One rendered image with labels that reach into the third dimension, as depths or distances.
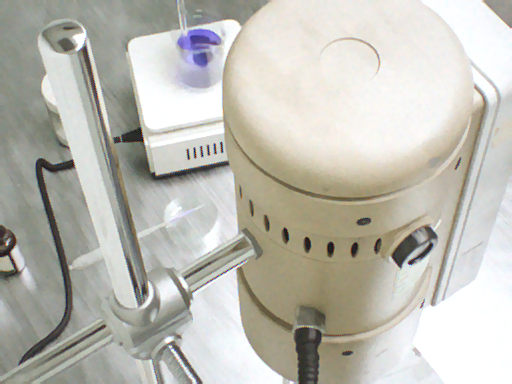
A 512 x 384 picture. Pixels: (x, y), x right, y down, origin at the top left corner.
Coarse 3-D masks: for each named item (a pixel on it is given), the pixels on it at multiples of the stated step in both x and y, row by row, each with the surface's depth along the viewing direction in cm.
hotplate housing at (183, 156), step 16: (128, 64) 112; (144, 128) 108; (192, 128) 107; (208, 128) 107; (160, 144) 107; (176, 144) 107; (192, 144) 108; (208, 144) 109; (224, 144) 109; (160, 160) 109; (176, 160) 110; (192, 160) 110; (208, 160) 111; (224, 160) 112; (160, 176) 112
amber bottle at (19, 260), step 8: (0, 224) 103; (0, 232) 102; (8, 232) 104; (0, 240) 102; (8, 240) 103; (16, 240) 104; (0, 248) 103; (8, 248) 103; (16, 248) 104; (0, 256) 103; (8, 256) 104; (16, 256) 105; (0, 264) 105; (8, 264) 105; (16, 264) 106; (0, 272) 107; (8, 272) 106; (16, 272) 107
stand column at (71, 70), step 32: (64, 32) 31; (64, 64) 31; (64, 96) 33; (96, 96) 33; (64, 128) 35; (96, 128) 34; (96, 160) 36; (96, 192) 37; (96, 224) 40; (128, 224) 40; (128, 256) 42; (128, 288) 44
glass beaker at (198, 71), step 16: (176, 16) 103; (192, 16) 104; (208, 16) 104; (176, 32) 104; (224, 32) 103; (176, 48) 103; (208, 48) 101; (224, 48) 104; (176, 64) 106; (192, 64) 103; (208, 64) 103; (192, 80) 106; (208, 80) 106
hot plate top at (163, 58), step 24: (144, 48) 111; (168, 48) 110; (144, 72) 109; (168, 72) 109; (144, 96) 107; (168, 96) 107; (192, 96) 107; (216, 96) 107; (144, 120) 106; (168, 120) 106; (192, 120) 106; (216, 120) 106
